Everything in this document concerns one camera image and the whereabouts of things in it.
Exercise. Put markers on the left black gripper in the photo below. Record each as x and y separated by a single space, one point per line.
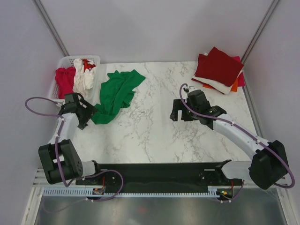
90 111

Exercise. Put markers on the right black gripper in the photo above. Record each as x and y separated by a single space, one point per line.
179 105

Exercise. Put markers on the green t-shirt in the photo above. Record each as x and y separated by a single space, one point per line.
115 94

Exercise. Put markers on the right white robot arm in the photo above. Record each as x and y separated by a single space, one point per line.
268 162

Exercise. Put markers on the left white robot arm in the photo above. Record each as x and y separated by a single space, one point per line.
59 158

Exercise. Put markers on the white plastic laundry basket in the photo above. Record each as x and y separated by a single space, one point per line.
68 62

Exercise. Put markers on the crumpled white t-shirt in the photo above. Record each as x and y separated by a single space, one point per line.
83 81

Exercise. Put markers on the crumpled red t-shirt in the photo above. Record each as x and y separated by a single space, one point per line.
87 65

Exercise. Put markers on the folded white t-shirt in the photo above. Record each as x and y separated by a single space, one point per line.
217 85

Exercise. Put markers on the folded dark red t-shirt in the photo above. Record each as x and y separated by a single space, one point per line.
219 67

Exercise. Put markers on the folded orange t-shirt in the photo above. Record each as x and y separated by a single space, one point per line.
234 87

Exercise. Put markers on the folded pink t-shirt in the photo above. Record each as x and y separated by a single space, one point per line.
240 78

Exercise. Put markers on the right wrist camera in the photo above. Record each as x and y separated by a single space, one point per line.
188 89

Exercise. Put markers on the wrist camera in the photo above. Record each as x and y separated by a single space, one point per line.
72 98
188 89

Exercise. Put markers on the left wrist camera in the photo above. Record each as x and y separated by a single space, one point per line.
72 98

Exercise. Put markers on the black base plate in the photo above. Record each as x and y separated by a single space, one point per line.
160 177

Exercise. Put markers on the white slotted cable duct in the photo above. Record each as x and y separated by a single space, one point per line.
96 192

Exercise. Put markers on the left aluminium corner post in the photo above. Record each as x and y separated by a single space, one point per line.
50 26

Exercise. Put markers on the aluminium corner post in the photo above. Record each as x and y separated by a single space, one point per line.
50 26
260 29

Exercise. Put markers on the right aluminium corner post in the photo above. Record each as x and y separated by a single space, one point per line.
260 29

